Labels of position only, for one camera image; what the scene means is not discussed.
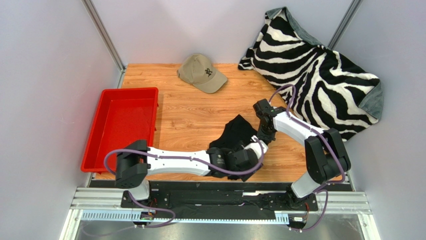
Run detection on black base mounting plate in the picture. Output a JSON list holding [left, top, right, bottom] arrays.
[[89, 179, 354, 221]]

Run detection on zebra print blanket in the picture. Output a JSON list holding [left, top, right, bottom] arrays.
[[238, 7, 384, 141]]

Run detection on red plastic tray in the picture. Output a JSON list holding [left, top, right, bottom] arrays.
[[80, 87, 159, 173]]

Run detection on beige baseball cap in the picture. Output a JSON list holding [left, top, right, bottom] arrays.
[[176, 53, 228, 94]]

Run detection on black t shirt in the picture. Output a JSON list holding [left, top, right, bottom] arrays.
[[208, 114, 267, 183]]

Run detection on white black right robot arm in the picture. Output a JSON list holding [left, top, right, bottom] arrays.
[[253, 99, 352, 210]]

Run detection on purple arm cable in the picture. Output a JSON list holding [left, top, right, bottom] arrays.
[[81, 136, 266, 238], [267, 84, 347, 233]]

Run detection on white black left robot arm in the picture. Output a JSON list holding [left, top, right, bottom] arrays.
[[107, 137, 268, 201]]

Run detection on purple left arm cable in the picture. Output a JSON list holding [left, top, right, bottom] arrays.
[[81, 136, 266, 238]]

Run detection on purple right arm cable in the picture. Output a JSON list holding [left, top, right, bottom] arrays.
[[267, 84, 347, 233]]

